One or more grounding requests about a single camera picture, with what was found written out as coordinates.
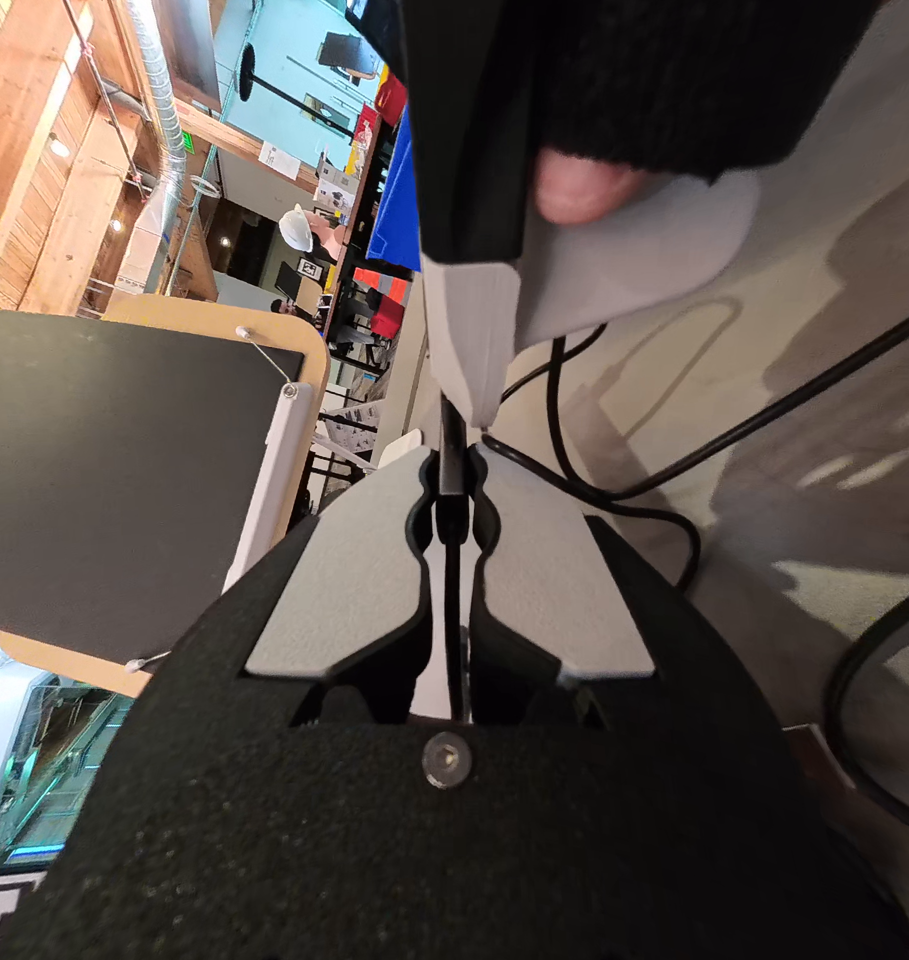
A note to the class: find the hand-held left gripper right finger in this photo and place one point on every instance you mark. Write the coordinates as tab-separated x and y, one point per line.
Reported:
559	592

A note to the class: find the black board on white stand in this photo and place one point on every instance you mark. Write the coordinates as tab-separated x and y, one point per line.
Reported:
109	480

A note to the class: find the white printed sign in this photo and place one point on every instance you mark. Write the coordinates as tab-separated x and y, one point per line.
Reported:
4	915

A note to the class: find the silver spiral duct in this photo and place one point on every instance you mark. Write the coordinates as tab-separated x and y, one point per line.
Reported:
162	112

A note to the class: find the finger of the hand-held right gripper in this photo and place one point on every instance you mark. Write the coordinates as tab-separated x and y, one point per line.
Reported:
473	337

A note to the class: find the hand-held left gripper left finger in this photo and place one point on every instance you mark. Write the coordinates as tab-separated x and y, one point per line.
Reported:
349	592

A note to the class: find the orange traffic cone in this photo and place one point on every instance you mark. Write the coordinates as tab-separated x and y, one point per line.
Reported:
383	283

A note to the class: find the blue plastic bin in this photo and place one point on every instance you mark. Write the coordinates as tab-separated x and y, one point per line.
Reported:
398	202

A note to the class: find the person's right hand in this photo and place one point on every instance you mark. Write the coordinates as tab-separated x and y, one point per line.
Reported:
589	191

